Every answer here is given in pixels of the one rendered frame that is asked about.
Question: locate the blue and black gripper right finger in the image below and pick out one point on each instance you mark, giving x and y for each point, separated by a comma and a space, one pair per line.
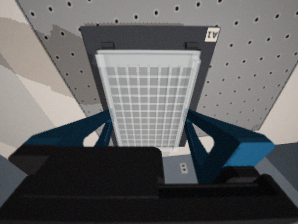
234, 146

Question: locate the white well plate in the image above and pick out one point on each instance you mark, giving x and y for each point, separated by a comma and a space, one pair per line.
136, 85

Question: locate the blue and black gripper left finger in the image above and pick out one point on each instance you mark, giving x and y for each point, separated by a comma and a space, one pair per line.
74, 133

